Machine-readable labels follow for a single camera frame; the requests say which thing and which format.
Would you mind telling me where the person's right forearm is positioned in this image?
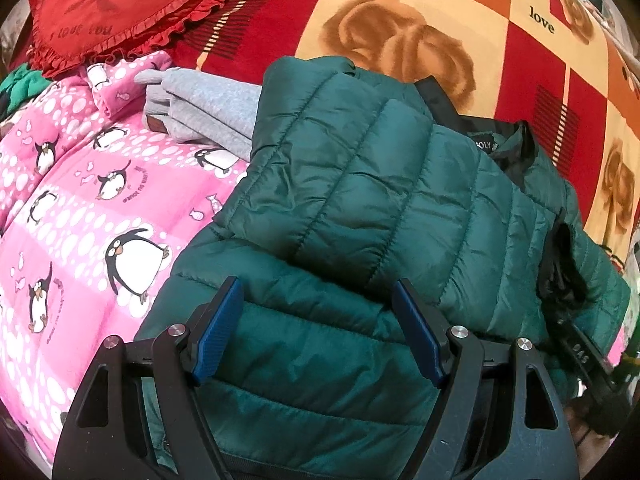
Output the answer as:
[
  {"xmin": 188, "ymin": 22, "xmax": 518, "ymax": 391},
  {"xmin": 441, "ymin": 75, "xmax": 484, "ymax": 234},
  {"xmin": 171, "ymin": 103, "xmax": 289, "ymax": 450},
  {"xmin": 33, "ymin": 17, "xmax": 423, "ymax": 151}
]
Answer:
[{"xmin": 567, "ymin": 400, "xmax": 623, "ymax": 473}]

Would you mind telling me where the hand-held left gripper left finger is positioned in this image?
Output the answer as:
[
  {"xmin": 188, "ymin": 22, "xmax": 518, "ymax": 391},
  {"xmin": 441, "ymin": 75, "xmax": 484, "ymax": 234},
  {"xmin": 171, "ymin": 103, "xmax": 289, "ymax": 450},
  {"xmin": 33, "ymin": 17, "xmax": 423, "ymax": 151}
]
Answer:
[{"xmin": 52, "ymin": 276, "xmax": 246, "ymax": 480}]

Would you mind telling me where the grey knit garment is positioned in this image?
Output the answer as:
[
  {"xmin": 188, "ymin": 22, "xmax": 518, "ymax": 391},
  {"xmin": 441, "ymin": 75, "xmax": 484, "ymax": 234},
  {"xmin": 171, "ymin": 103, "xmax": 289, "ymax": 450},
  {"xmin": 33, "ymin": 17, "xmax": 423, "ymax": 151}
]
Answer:
[{"xmin": 134, "ymin": 66, "xmax": 263, "ymax": 161}]

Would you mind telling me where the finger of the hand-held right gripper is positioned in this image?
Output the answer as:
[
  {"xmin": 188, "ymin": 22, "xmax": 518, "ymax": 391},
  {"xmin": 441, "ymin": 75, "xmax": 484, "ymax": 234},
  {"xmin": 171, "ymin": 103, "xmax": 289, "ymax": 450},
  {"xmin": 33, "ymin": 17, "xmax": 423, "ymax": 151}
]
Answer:
[{"xmin": 537, "ymin": 222, "xmax": 590, "ymax": 312}]

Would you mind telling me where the red orange rose print blanket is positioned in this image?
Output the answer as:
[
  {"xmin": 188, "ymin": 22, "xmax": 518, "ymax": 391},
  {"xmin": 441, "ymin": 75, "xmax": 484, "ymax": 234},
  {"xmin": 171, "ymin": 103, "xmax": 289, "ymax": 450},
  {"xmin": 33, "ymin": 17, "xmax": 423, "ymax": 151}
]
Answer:
[{"xmin": 165, "ymin": 0, "xmax": 640, "ymax": 271}]

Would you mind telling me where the pink penguin print blanket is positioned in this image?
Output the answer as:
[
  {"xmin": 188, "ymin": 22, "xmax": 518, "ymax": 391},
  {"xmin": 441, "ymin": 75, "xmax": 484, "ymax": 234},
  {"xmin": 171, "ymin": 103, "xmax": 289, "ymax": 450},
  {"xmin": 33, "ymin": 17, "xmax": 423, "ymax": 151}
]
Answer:
[{"xmin": 0, "ymin": 50, "xmax": 251, "ymax": 466}]

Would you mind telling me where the red heart-shaped frilled pillow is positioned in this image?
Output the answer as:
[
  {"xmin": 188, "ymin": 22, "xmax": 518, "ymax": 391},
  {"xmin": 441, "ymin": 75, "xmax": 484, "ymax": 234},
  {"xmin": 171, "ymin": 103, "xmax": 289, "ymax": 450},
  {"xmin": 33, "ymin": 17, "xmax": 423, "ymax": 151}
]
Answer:
[{"xmin": 27, "ymin": 0, "xmax": 238, "ymax": 78}]

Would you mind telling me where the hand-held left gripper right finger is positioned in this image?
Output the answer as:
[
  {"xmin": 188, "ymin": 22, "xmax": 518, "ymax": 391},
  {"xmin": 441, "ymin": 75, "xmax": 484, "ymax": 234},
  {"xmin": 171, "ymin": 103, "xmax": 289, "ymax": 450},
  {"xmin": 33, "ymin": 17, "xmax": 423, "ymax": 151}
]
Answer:
[{"xmin": 391, "ymin": 279, "xmax": 581, "ymax": 480}]

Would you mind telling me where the green cloth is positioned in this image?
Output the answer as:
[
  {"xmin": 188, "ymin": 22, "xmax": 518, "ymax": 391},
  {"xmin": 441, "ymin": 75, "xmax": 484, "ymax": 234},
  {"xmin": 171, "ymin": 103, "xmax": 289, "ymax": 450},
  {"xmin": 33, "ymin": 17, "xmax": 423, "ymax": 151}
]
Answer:
[{"xmin": 0, "ymin": 67, "xmax": 48, "ymax": 117}]

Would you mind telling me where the green quilted puffer jacket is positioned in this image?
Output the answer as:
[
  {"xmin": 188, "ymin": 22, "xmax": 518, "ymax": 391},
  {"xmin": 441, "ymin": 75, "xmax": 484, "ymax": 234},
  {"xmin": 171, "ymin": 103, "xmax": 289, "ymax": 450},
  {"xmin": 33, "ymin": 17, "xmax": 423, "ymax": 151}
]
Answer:
[{"xmin": 135, "ymin": 55, "xmax": 632, "ymax": 480}]

